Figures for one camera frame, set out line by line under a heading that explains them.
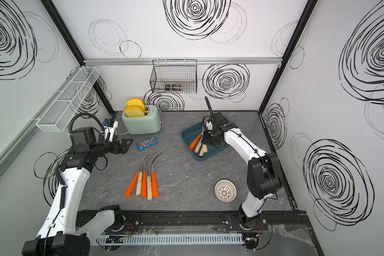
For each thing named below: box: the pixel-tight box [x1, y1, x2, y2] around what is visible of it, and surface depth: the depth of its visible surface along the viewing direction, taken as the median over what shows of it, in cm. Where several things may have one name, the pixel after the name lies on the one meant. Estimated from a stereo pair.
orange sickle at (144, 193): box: [140, 149, 163, 198], surface depth 86 cm
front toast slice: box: [124, 106, 146, 117], surface depth 96 cm
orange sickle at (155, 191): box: [151, 149, 167, 198], surface depth 87 cm
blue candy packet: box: [136, 136, 159, 151], surface depth 104 cm
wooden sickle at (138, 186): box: [136, 150, 158, 196], surface depth 86 cm
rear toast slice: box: [126, 98, 146, 111], surface depth 98 cm
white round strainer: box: [213, 179, 238, 204], surface depth 83 cm
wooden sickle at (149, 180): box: [146, 152, 163, 201], surface depth 85 cm
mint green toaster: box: [121, 105, 163, 135], surface depth 103 cm
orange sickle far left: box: [124, 170, 140, 197], surface depth 86 cm
